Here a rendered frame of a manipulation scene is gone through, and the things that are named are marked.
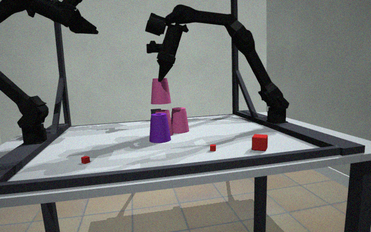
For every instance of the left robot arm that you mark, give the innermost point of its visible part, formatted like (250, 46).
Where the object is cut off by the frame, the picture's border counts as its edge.
(242, 39)

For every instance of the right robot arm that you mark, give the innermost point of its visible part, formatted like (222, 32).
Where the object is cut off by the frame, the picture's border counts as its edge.
(33, 109)

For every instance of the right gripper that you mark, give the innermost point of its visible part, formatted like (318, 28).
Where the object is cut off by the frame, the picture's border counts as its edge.
(70, 18)

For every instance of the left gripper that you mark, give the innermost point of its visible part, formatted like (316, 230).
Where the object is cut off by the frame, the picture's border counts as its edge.
(166, 58)

